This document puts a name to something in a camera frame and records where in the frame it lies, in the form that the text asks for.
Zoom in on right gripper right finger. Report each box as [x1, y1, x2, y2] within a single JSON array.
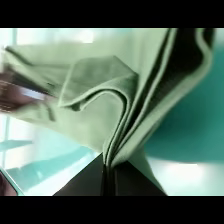
[[106, 158, 167, 197]]

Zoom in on green T-shirt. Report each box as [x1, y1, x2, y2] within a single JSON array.
[[1, 28, 216, 195]]

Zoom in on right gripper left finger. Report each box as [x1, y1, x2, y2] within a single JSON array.
[[53, 153, 107, 197]]

